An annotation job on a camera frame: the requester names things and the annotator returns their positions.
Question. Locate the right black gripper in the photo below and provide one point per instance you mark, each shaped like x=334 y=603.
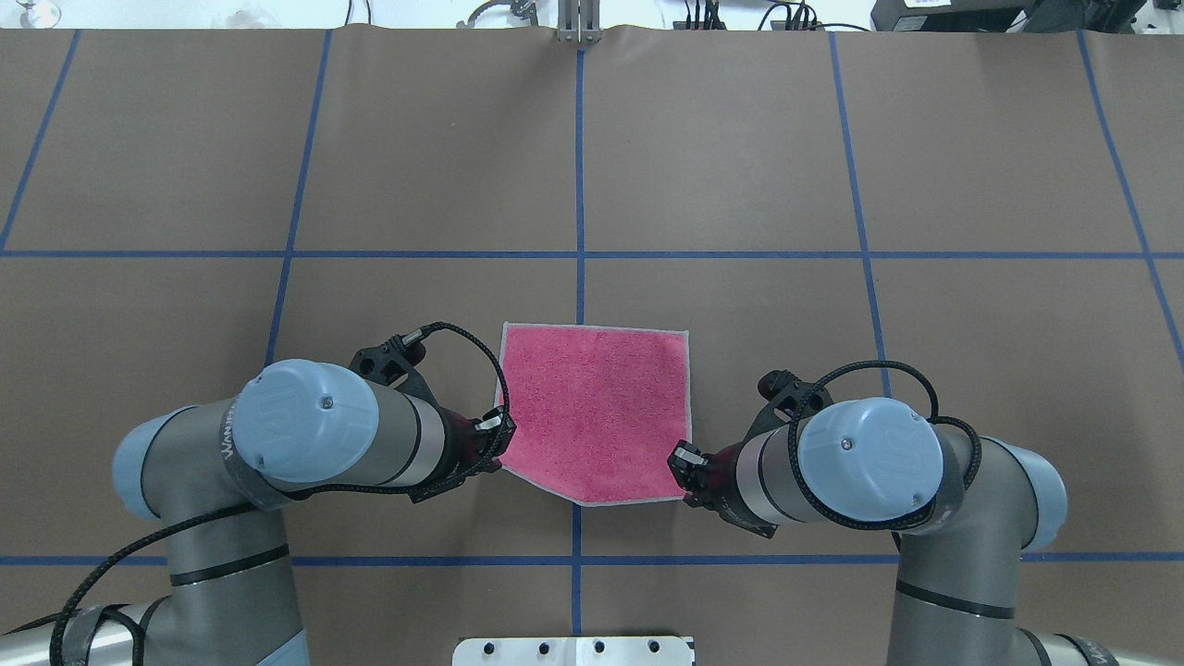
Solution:
x=723 y=466

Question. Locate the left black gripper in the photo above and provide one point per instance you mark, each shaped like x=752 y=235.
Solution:
x=462 y=443

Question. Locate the pink and grey towel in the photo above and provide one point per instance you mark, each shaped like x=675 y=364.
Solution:
x=598 y=410

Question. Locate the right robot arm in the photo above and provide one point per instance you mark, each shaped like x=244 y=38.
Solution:
x=964 y=510

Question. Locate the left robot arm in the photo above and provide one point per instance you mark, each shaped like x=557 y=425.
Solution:
x=214 y=586

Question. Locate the black equipment box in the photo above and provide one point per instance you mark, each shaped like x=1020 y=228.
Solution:
x=1039 y=17

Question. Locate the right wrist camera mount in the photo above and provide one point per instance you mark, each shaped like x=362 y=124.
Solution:
x=785 y=394

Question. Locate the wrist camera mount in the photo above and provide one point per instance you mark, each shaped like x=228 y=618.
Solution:
x=785 y=394
x=388 y=362

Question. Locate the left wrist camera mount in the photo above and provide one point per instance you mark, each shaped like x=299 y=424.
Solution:
x=388 y=362

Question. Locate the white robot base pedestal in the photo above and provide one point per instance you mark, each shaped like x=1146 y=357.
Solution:
x=577 y=650

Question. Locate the metal camera stand bracket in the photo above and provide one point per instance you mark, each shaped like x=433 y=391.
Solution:
x=578 y=21

